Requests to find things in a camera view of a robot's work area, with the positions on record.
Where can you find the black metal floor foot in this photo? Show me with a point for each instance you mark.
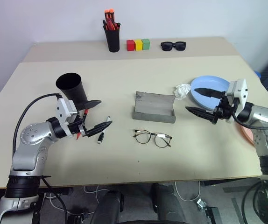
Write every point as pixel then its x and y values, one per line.
pixel 213 214

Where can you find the black plug box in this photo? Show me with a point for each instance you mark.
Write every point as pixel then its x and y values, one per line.
pixel 78 218

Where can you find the black table crossbar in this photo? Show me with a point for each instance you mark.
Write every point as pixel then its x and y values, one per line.
pixel 59 191

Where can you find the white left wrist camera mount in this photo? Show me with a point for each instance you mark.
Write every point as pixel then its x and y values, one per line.
pixel 61 109

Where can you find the wide black tapered cup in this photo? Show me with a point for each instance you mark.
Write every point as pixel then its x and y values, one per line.
pixel 74 91

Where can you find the narrow black pen holder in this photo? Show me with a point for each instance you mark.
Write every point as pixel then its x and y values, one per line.
pixel 112 39

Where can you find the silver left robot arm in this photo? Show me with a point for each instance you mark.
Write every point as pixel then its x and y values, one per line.
pixel 31 135

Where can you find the black marker pen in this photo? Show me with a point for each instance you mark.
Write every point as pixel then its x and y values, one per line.
pixel 107 119

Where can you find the red block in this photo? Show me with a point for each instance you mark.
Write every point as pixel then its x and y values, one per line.
pixel 130 45

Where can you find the pink plate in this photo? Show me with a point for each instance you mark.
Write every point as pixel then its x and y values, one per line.
pixel 247 135

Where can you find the silver metal bracket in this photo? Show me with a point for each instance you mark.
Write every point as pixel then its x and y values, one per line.
pixel 201 205

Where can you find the green block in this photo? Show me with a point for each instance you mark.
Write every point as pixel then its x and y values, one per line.
pixel 146 44

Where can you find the light blue plate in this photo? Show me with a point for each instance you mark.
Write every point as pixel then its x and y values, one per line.
pixel 208 103

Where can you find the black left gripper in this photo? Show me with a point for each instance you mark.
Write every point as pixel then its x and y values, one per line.
pixel 75 127

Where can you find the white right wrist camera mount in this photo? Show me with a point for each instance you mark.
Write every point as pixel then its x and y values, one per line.
pixel 240 93

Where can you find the black pen cap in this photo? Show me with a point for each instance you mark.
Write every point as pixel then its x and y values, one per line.
pixel 100 137

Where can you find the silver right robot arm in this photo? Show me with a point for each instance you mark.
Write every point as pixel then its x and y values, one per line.
pixel 264 114

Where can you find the grey glasses case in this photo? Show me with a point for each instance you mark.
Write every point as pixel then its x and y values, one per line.
pixel 152 107

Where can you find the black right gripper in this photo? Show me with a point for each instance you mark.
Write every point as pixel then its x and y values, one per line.
pixel 225 110

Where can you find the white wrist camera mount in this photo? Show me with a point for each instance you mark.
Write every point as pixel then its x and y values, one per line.
pixel 61 109
pixel 240 93

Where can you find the orange red markers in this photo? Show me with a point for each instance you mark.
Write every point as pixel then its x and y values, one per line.
pixel 111 25

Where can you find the white tissue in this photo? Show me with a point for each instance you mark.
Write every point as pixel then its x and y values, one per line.
pixel 181 91

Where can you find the thin-framed clear eyeglasses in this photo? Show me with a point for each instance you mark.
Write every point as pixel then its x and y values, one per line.
pixel 143 137

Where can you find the blue round lid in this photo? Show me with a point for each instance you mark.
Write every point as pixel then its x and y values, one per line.
pixel 258 74

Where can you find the orange-capped screwdriver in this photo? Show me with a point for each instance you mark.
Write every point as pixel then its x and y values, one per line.
pixel 111 14
pixel 107 15

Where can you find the yellow block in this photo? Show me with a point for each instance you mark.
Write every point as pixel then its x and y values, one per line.
pixel 138 45

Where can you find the dark grey rounded shape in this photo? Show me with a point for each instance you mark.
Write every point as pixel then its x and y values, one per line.
pixel 166 203
pixel 108 207

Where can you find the black sunglasses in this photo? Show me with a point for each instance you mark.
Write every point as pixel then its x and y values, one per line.
pixel 167 46

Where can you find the red marker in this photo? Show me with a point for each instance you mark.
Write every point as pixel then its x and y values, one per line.
pixel 85 114

